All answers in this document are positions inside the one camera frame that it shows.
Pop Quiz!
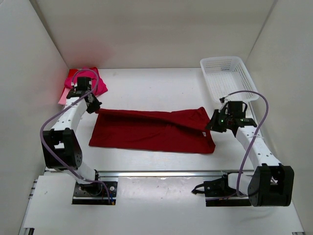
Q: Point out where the aluminium rail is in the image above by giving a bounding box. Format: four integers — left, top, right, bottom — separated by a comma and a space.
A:
99, 170, 226, 177

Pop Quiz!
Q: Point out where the white plastic mesh basket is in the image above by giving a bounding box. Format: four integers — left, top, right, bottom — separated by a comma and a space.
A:
200, 56, 259, 103

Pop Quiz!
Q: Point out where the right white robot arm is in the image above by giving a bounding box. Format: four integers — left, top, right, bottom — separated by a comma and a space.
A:
204, 97, 294, 207

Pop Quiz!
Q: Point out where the magenta folded t shirt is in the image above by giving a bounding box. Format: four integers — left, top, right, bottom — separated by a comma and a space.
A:
64, 67, 108, 96

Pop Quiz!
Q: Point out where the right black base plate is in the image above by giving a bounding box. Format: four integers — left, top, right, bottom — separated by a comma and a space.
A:
191, 175, 251, 207

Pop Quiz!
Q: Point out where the light pink folded t shirt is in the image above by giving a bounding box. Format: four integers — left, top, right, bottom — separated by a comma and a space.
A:
58, 89, 69, 105

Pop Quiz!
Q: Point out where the dark red t shirt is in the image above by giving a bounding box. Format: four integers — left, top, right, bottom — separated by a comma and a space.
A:
89, 107, 215, 154

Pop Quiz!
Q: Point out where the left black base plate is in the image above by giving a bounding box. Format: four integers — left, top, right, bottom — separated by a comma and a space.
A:
72, 177, 118, 206

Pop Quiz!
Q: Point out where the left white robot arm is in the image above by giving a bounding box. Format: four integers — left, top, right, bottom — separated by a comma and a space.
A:
40, 77, 102, 195

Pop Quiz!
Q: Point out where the bright red folded t shirt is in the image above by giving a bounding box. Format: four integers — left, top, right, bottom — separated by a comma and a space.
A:
67, 68, 96, 80

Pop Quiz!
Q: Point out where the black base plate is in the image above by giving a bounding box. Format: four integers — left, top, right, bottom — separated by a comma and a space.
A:
72, 177, 118, 206
191, 175, 251, 207

